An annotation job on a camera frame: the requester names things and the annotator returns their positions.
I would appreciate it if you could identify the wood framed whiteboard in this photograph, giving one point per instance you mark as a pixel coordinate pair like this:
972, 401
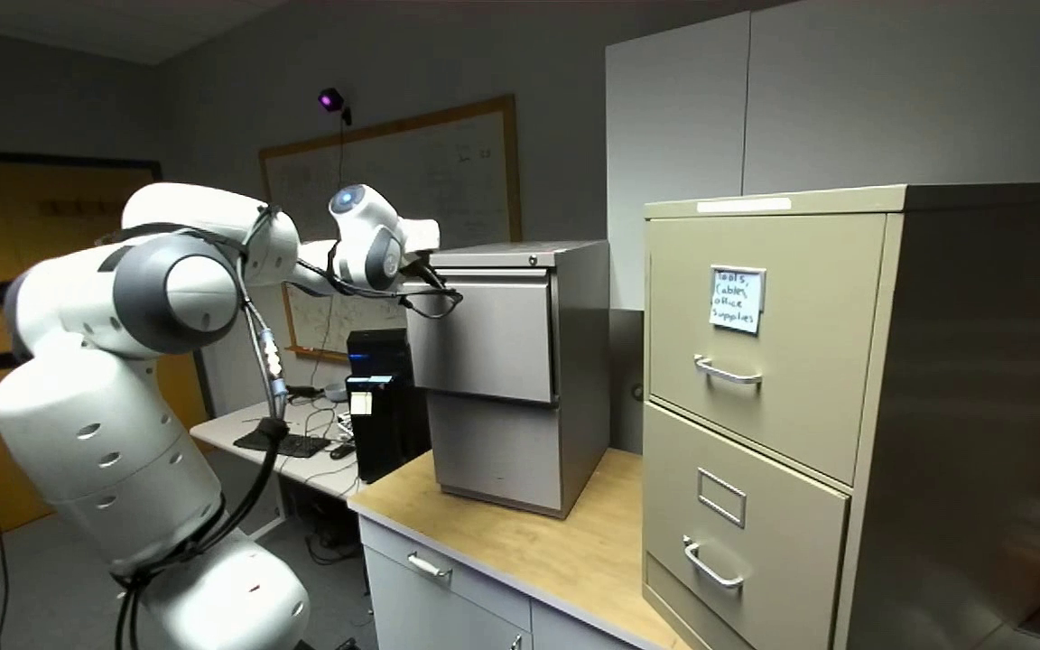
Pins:
460, 155

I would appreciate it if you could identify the white desk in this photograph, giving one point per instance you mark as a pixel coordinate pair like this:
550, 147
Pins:
324, 462

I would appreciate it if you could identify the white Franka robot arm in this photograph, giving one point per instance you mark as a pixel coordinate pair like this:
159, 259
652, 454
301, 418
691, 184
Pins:
122, 433

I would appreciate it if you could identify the beige metal filing cabinet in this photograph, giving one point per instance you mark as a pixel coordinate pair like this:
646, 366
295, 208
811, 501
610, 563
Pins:
965, 419

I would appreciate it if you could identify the yellow door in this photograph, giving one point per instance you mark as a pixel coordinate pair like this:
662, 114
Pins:
0, 217

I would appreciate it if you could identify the grey metal cabinet drawer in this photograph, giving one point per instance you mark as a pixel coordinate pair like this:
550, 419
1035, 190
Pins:
484, 337

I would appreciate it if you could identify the camera with purple light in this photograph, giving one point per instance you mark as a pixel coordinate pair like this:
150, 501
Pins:
333, 104

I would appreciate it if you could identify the black computer tower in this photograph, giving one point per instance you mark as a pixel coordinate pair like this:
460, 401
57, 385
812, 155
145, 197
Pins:
385, 401

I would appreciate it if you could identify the small grey filing cabinet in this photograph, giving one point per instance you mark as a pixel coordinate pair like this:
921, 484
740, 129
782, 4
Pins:
569, 373

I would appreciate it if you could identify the white handwritten paper label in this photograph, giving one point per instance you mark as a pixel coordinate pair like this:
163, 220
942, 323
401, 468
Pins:
739, 299

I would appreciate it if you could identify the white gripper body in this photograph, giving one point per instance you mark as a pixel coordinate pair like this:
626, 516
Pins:
421, 248

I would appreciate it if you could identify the beige drawer with empty label frame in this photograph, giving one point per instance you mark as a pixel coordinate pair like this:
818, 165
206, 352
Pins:
775, 563

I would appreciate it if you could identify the beige drawer with paper label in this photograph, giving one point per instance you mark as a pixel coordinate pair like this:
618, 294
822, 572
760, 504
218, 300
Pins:
785, 411

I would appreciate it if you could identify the grey cabinet with wooden top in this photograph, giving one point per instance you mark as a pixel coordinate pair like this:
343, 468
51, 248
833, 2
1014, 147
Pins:
520, 563

